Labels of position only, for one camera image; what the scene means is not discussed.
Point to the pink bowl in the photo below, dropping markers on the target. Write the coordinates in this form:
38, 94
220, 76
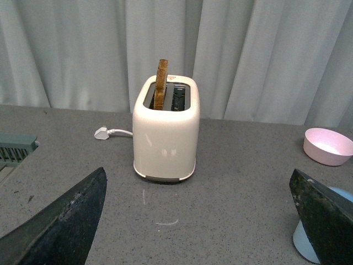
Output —
327, 147

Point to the green dish rack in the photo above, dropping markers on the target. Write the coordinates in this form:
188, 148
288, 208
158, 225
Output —
16, 147

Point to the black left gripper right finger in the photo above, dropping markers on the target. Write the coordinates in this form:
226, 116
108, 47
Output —
326, 217

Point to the cream white toaster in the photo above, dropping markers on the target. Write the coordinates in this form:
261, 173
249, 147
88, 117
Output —
165, 141

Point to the grey curtain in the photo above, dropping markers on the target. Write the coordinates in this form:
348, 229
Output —
284, 62

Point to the left blue cup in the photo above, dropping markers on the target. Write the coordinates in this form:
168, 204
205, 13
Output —
300, 239

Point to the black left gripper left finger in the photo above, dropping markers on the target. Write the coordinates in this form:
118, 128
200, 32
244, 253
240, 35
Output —
62, 232

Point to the toast slice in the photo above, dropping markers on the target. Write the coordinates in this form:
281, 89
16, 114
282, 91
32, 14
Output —
160, 87

